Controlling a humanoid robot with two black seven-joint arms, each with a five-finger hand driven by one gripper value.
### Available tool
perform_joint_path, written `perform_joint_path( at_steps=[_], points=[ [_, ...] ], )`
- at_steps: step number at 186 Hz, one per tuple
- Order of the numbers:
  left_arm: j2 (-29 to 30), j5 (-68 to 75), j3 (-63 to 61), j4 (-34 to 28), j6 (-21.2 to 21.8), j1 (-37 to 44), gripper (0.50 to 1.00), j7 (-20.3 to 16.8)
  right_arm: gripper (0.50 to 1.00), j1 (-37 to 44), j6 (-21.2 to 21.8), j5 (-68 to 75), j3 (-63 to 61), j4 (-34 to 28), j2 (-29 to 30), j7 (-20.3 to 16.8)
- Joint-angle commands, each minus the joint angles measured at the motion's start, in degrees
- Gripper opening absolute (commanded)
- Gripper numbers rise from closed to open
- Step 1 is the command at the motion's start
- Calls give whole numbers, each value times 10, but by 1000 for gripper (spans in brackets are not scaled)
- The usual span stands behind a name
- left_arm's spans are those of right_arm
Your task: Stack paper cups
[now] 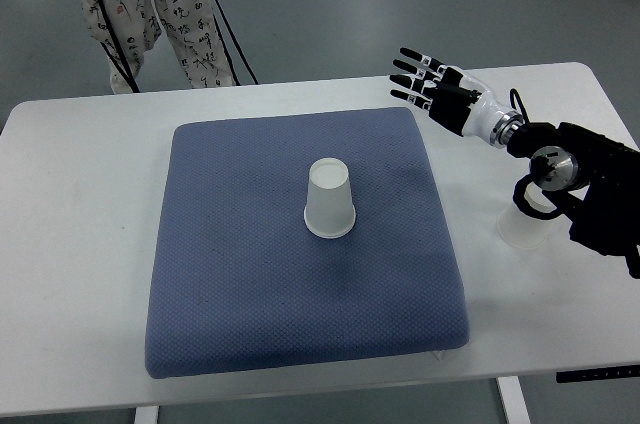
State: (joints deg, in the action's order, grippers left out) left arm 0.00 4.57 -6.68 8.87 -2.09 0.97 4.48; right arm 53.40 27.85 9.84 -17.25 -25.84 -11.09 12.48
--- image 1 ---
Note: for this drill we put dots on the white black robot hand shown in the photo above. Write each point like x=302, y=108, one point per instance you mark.
x=460, y=103

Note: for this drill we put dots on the white paper cup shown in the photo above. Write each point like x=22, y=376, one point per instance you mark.
x=520, y=230
x=329, y=212

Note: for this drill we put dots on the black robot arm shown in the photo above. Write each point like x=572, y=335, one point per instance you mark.
x=573, y=171

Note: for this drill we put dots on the white paper cup on cushion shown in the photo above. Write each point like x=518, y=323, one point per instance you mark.
x=329, y=212

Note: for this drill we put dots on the blue square cushion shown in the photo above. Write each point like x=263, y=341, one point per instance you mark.
x=240, y=283

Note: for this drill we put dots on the person in patterned white trousers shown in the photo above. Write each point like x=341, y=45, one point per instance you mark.
x=127, y=29

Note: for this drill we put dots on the white table leg right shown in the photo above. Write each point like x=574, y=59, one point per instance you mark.
x=512, y=400

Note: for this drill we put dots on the white table leg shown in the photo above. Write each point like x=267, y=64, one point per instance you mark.
x=512, y=400
x=146, y=415

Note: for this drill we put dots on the black table control panel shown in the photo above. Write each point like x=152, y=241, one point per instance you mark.
x=598, y=374

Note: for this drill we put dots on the white table leg left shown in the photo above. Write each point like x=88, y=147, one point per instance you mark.
x=146, y=415

